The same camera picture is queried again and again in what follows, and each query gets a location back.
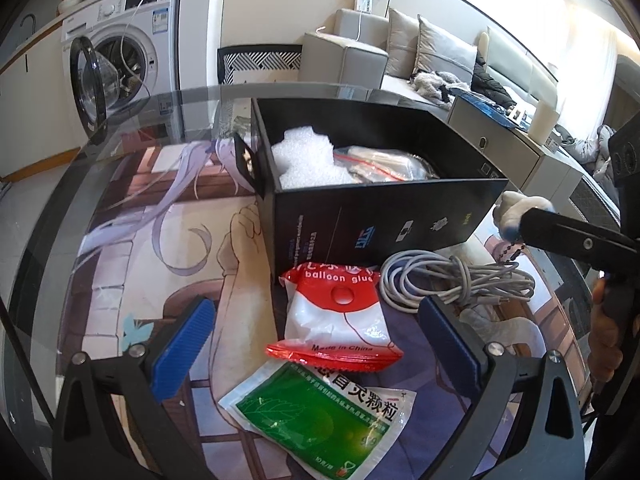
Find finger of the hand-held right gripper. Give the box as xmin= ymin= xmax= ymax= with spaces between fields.
xmin=520 ymin=207 xmax=639 ymax=273

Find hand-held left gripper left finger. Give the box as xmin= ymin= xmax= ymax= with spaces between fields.
xmin=52 ymin=296 xmax=217 ymax=480

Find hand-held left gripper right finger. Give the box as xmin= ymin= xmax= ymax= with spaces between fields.
xmin=417 ymin=295 xmax=586 ymax=480

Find white and blue plush toy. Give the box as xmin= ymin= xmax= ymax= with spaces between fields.
xmin=492 ymin=190 xmax=555 ymax=265

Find black cardboard box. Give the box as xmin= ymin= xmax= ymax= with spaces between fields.
xmin=234 ymin=96 xmax=510 ymax=283

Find clear bag of white socks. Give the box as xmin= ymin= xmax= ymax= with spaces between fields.
xmin=332 ymin=146 xmax=441 ymax=183

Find white foam wrap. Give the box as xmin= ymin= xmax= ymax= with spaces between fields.
xmin=271 ymin=128 xmax=358 ymax=191

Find person's right hand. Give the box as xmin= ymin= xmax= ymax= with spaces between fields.
xmin=587 ymin=277 xmax=627 ymax=394

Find grey garment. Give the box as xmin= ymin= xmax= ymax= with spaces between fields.
xmin=557 ymin=124 xmax=618 ymax=181

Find beige plastic bag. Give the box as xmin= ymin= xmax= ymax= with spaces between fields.
xmin=457 ymin=305 xmax=543 ymax=356

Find cream sideboard cabinet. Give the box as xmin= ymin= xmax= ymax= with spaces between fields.
xmin=446 ymin=92 xmax=621 ymax=241

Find cream cylinder candle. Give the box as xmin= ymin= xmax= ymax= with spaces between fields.
xmin=529 ymin=100 xmax=560 ymax=143

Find printed table mat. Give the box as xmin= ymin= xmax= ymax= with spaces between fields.
xmin=57 ymin=140 xmax=596 ymax=480

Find red and white packet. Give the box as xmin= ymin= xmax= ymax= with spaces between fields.
xmin=266 ymin=262 xmax=405 ymax=373

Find green and white sachet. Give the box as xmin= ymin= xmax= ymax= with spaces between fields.
xmin=218 ymin=360 xmax=417 ymax=480

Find blue plastic bag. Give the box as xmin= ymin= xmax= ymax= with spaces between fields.
xmin=460 ymin=91 xmax=521 ymax=121

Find black jacket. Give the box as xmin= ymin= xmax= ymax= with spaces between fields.
xmin=470 ymin=52 xmax=518 ymax=108

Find grey furry cloth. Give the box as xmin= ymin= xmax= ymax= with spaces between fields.
xmin=410 ymin=71 xmax=466 ymax=106

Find grey cushion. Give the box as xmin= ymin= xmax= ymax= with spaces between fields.
xmin=412 ymin=15 xmax=478 ymax=86

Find beige cushion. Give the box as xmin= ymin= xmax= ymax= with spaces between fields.
xmin=385 ymin=7 xmax=421 ymax=78

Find white kitchen counter cabinets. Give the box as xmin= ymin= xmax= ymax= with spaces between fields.
xmin=0 ymin=10 xmax=81 ymax=181

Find patterned dining chair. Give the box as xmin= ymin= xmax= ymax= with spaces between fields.
xmin=217 ymin=46 xmax=304 ymax=86

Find beige sofa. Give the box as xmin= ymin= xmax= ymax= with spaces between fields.
xmin=298 ymin=7 xmax=561 ymax=111

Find white washing machine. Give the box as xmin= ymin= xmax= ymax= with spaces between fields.
xmin=61 ymin=0 xmax=182 ymax=133

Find coiled white cable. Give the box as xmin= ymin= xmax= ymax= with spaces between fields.
xmin=379 ymin=250 xmax=536 ymax=313

